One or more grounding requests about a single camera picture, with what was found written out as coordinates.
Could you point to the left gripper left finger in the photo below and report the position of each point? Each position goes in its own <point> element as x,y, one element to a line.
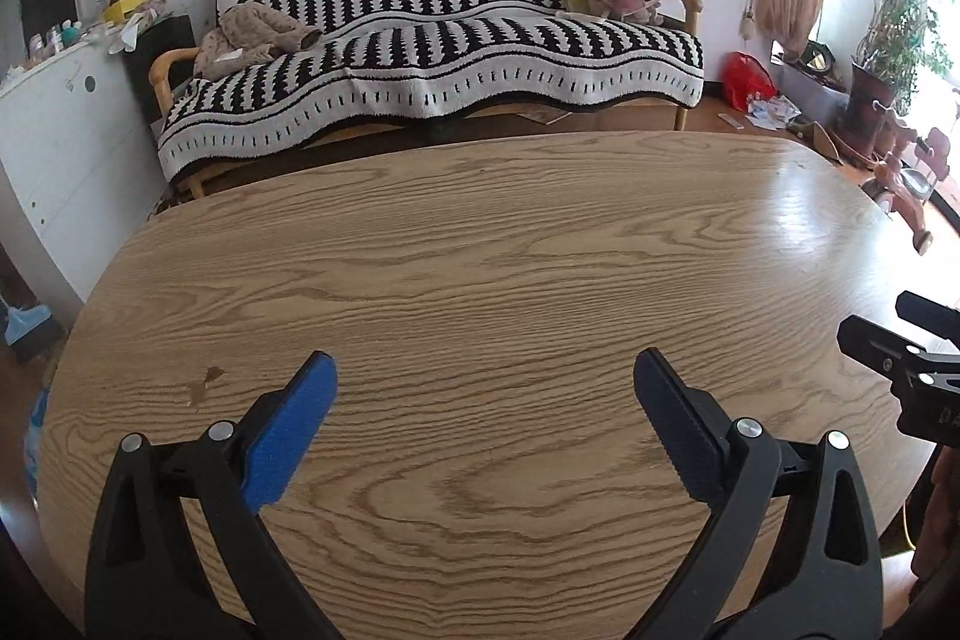
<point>144,577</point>

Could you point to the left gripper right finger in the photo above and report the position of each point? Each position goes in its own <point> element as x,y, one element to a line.
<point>789,549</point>

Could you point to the pink children's tricycle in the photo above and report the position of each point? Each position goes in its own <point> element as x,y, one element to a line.
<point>905,179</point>

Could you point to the scattered papers on floor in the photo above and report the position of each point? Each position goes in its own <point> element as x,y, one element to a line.
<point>772,114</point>

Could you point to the potted green plant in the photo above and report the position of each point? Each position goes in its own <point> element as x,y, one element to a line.
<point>902,39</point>

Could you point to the red plastic bag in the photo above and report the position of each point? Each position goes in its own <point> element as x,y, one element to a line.
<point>743,78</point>

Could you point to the white cabinet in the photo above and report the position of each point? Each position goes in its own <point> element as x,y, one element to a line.
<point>79,173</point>

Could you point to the black speaker box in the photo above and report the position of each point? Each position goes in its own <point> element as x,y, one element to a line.
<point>171,33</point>

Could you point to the brown fuzzy jacket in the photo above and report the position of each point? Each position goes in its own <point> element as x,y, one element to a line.
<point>247,34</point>

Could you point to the wooden sofa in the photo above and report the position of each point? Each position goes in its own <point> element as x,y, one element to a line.
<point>427,70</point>

